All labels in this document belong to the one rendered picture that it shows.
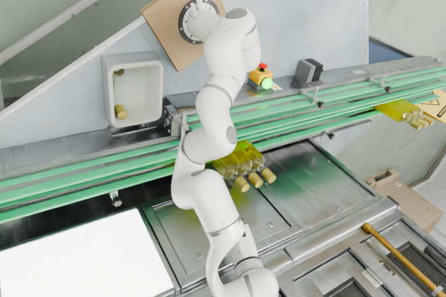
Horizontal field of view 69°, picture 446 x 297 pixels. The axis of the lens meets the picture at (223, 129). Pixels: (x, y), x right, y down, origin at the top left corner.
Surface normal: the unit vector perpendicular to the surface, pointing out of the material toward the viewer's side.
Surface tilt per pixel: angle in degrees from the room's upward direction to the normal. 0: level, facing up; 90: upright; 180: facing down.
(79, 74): 0
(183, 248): 90
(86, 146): 90
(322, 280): 90
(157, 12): 1
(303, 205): 90
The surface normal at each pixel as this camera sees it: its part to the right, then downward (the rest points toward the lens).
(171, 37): 0.52, 0.54
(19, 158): 0.14, -0.81
